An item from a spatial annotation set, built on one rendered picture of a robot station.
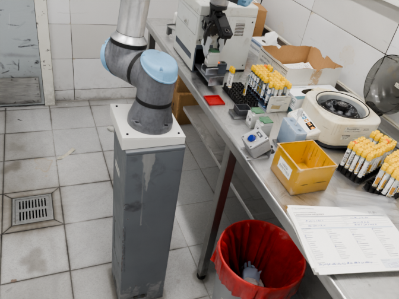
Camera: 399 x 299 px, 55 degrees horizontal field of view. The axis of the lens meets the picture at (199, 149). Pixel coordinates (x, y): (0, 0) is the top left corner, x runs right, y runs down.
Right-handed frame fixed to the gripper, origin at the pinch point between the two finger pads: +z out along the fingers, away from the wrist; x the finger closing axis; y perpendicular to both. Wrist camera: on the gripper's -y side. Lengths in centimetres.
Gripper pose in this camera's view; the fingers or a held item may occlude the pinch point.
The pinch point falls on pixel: (212, 54)
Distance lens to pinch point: 164.8
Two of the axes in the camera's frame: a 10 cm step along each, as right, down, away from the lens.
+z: -1.4, 8.0, 5.9
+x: -9.2, 1.0, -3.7
